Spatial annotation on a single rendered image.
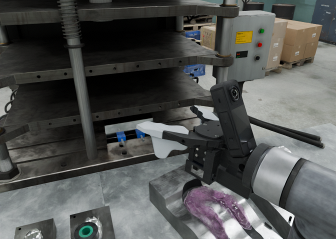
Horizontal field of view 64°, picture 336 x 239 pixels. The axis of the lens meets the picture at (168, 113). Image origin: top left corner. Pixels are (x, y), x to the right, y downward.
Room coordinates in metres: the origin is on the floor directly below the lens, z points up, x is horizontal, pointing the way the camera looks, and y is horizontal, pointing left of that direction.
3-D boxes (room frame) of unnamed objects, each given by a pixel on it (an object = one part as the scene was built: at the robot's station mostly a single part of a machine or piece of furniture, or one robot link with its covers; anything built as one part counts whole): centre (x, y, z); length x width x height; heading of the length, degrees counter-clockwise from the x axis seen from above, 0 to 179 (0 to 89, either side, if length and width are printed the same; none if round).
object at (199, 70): (4.74, -0.36, 0.11); 0.61 x 0.43 x 0.22; 30
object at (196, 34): (6.61, -0.64, 0.24); 0.52 x 0.38 x 0.20; 120
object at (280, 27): (5.06, -1.48, 0.47); 1.22 x 0.80 x 0.94; 28
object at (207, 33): (6.15, -1.06, 0.34); 0.63 x 0.45 x 0.40; 24
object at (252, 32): (1.65, -0.46, 0.74); 0.31 x 0.22 x 1.47; 109
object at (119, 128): (1.50, 0.29, 0.87); 0.50 x 0.27 x 0.17; 19
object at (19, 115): (1.57, 0.35, 0.96); 1.29 x 0.83 x 0.18; 109
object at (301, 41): (5.61, -2.33, 0.37); 1.20 x 0.82 x 0.74; 32
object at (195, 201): (0.73, -0.18, 0.90); 0.26 x 0.18 x 0.08; 36
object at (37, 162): (1.56, 0.36, 0.76); 1.30 x 0.84 x 0.07; 109
